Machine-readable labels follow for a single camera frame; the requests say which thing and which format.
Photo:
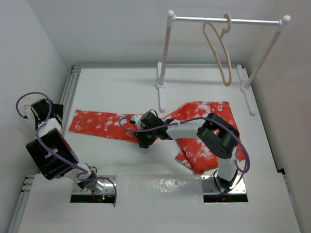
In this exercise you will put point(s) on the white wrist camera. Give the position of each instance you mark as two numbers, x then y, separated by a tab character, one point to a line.
136	120
28	112

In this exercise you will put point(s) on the white clothes rack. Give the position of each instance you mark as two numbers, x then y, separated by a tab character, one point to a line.
221	27

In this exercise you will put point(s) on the red white-splattered trousers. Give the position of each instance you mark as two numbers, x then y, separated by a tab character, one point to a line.
193	154

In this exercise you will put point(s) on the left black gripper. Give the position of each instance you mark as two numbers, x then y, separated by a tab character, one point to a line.
58	109

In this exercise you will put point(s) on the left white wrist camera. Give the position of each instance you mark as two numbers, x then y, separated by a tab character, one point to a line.
28	112

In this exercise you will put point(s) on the aluminium frame rail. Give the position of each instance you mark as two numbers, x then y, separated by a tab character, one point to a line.
70	85

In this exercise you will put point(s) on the metal base plate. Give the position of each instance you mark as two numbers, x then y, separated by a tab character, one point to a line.
211	186
98	187

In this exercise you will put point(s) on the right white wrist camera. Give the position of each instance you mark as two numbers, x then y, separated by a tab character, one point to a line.
136	120

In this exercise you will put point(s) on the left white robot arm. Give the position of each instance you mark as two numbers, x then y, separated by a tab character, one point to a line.
51	153

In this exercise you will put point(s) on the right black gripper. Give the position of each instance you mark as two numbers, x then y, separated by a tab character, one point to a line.
144	142

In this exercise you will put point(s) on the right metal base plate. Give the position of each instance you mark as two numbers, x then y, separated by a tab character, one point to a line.
211	186

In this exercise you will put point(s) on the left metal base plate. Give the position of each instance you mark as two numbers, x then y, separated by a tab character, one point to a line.
98	187

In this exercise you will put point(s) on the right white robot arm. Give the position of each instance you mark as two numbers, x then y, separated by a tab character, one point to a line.
215	133

